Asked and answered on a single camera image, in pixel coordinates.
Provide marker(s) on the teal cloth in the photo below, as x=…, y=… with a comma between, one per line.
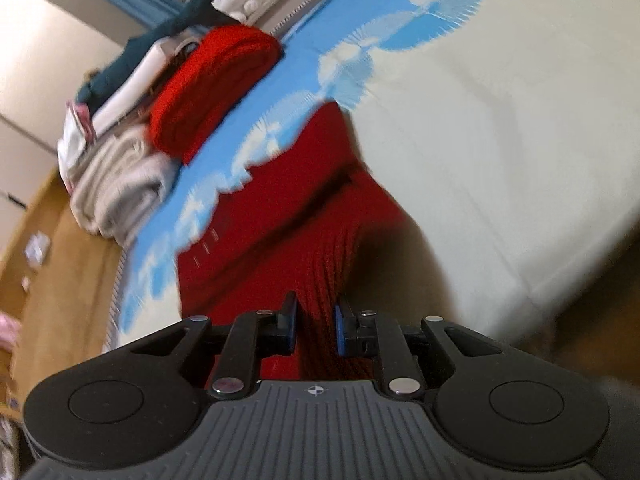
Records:
x=125, y=65

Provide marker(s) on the folded white cloth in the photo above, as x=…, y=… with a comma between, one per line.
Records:
x=135, y=90

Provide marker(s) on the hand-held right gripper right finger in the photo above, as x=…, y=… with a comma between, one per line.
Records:
x=340, y=332

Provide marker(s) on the blue and white bed sheet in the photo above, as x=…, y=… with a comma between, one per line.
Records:
x=500, y=135

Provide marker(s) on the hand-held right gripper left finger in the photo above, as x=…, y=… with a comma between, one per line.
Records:
x=290, y=332

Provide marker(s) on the folded bright red knit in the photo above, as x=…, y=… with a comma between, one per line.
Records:
x=210, y=90

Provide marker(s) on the white plush toy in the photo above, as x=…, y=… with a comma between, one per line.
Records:
x=235, y=0

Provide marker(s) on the dark red knit sweater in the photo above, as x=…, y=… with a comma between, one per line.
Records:
x=310, y=220

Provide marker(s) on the folded white blanket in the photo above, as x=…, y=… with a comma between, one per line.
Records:
x=120, y=185

